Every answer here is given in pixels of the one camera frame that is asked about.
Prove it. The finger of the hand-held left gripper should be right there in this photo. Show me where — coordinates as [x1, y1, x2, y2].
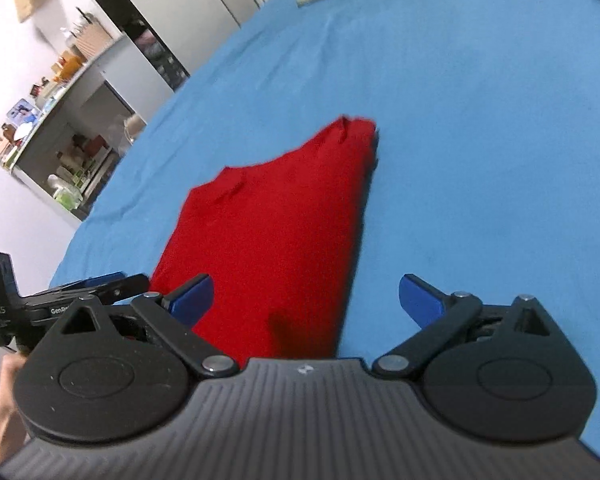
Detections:
[87, 273, 150, 307]
[55, 270, 127, 291]

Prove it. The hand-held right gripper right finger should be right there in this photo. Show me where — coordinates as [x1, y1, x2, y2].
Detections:
[372, 274, 571, 381]

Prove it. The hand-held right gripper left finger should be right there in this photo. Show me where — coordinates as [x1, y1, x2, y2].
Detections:
[40, 274, 239, 377]

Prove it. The red long-sleeved sweater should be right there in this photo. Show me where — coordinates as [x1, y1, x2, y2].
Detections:
[149, 116, 380, 362]

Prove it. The person's left hand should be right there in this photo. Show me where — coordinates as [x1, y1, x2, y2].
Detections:
[0, 355, 28, 462]

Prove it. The green tissue pack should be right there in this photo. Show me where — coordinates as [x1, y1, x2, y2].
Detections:
[50, 182, 81, 208]

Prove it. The white shelf desk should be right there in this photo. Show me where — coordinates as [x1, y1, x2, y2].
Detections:
[0, 34, 177, 222]

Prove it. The cream bag on floor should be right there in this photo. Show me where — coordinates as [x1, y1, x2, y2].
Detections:
[122, 113, 148, 145]

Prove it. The bed with blue sheet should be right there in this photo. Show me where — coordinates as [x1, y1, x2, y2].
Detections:
[47, 0, 600, 466]

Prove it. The photo card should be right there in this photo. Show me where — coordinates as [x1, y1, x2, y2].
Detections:
[7, 100, 38, 128]

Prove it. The orange plush toy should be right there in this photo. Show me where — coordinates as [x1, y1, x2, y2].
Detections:
[55, 57, 83, 83]

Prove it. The woven basket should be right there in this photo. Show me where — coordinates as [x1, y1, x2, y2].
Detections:
[74, 19, 115, 60]

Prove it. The grey and white wardrobe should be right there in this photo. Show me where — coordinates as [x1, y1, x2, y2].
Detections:
[65, 0, 272, 92]

